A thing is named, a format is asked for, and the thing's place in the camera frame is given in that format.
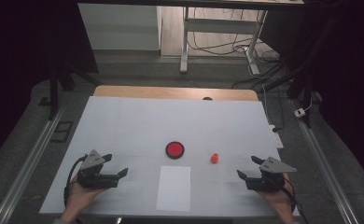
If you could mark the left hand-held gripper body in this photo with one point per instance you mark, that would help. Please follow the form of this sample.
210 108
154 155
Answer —
91 179

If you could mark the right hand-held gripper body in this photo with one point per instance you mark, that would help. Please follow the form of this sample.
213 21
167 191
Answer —
265 182

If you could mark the orange stamp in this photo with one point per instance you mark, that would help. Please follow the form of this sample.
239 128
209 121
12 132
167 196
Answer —
214 159

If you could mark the person's right hand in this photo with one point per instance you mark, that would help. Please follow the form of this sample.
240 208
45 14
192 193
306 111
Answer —
281 200

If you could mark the person's left hand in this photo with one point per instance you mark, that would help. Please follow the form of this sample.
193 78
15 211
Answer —
77 199

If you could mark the white power strip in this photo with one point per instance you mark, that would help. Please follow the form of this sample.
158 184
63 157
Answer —
277 138

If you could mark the black floor socket plate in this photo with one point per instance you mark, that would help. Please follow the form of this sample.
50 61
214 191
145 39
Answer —
62 131

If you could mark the white paper sheet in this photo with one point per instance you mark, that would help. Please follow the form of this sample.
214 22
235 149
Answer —
174 189

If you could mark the round red ink pad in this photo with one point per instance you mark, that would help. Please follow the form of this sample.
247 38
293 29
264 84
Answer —
174 150

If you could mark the white table mat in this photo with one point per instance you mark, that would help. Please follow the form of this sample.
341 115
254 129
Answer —
158 121

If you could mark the small white adapter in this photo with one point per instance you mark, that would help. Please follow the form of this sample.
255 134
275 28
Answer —
299 112

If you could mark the small black knob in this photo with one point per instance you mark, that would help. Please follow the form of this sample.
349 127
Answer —
207 98

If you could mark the black metal stand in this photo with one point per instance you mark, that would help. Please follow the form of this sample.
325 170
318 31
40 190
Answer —
53 93
307 93

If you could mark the small black floor plate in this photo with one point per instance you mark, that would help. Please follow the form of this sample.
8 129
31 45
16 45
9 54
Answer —
44 101

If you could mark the wooden table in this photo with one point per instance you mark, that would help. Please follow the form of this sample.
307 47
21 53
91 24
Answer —
170 92

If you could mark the white cabinet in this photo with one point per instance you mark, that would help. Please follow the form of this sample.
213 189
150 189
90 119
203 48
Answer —
121 28

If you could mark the dark curtain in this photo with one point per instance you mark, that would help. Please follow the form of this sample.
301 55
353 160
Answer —
351 62
21 46

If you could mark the metal floor rail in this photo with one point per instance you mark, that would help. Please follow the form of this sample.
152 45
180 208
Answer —
323 161
30 161

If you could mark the white desk frame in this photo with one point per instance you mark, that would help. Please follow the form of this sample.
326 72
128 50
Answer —
184 40

